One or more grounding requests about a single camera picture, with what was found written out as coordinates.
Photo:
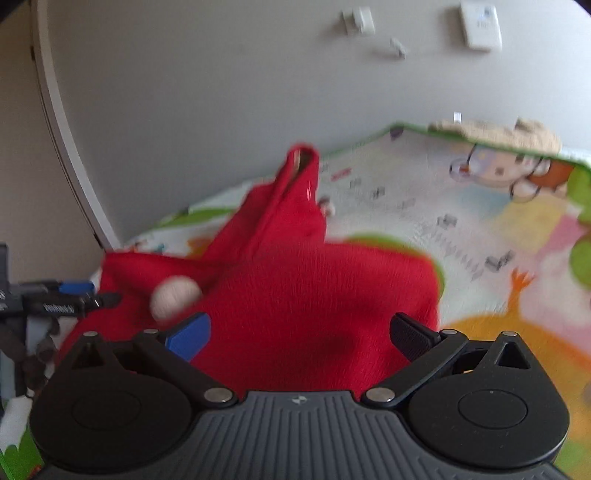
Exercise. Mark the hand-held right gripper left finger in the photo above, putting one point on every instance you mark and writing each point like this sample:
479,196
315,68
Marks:
187,341

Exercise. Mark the red fleece hooded jacket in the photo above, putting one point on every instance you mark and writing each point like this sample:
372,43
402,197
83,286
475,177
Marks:
300,295

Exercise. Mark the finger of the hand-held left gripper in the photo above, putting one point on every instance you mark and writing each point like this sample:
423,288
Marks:
76,287
69,307

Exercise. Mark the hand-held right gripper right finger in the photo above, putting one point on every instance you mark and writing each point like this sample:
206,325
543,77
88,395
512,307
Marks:
408,339

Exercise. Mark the white door frame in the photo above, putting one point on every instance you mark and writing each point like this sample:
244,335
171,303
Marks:
69,138

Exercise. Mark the beige fleece cloth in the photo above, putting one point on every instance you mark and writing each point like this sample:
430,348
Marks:
503,131

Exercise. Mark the white wall socket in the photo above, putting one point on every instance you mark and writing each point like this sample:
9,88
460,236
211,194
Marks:
480,23

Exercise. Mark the cartoon printed play mat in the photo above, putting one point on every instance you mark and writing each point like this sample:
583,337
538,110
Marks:
485,221

